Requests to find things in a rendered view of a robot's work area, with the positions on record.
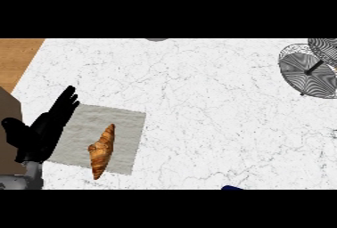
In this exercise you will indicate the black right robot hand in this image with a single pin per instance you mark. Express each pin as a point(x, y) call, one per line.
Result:
point(231, 188)

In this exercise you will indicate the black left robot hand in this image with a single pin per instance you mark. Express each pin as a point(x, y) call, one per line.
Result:
point(43, 130)

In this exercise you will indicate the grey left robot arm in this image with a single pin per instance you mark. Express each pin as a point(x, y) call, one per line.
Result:
point(25, 178)

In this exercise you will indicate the brown cabinet block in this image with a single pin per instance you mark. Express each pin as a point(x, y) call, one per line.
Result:
point(8, 133)

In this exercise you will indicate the grey cloth placemat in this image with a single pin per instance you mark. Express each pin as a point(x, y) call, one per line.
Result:
point(83, 139)

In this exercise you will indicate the brown croissant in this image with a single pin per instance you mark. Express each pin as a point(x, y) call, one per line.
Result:
point(102, 151)

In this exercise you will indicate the grey round object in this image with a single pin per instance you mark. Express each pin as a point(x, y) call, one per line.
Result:
point(157, 39)

